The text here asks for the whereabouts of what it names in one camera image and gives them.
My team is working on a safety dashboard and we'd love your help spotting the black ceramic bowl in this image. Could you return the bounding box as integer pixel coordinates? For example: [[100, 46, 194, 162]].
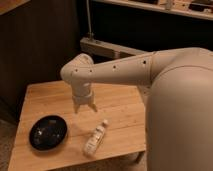
[[29, 115, 68, 151]]

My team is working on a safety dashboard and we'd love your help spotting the metal pole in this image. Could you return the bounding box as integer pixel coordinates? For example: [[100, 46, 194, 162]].
[[86, 0, 94, 41]]

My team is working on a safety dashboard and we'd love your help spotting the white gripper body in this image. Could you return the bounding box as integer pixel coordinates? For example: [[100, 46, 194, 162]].
[[72, 83, 94, 105]]

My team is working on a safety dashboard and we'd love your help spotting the grey metal shelf beam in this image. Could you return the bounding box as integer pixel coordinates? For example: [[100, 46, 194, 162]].
[[80, 37, 144, 59]]

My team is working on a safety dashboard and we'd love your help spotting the upper wooden shelf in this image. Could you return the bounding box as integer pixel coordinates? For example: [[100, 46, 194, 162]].
[[94, 0, 213, 21]]

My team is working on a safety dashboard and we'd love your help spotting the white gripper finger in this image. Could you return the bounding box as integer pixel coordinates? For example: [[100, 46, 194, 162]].
[[89, 103, 97, 112], [73, 104, 80, 113]]

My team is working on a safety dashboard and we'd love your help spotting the wooden table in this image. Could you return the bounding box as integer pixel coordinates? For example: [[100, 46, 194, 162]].
[[8, 81, 146, 171]]

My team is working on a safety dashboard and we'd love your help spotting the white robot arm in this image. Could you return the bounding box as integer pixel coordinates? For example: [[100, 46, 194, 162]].
[[60, 48, 213, 171]]

